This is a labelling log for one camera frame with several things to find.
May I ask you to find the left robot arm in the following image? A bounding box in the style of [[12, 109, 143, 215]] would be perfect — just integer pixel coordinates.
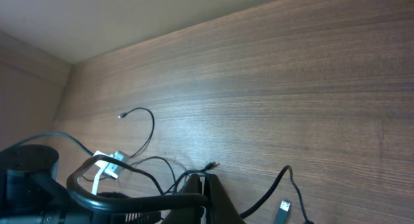
[[1, 144, 162, 224]]

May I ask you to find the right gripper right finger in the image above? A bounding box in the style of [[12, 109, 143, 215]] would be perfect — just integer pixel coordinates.
[[203, 174, 245, 224]]

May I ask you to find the black USB cable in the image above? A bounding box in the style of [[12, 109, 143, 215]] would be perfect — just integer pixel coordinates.
[[239, 164, 314, 224], [80, 155, 221, 196], [117, 106, 156, 160]]

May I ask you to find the left camera cable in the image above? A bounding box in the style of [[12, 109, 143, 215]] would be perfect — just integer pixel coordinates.
[[9, 130, 208, 214]]

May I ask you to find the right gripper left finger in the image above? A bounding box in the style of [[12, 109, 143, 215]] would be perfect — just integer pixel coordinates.
[[161, 174, 206, 224]]

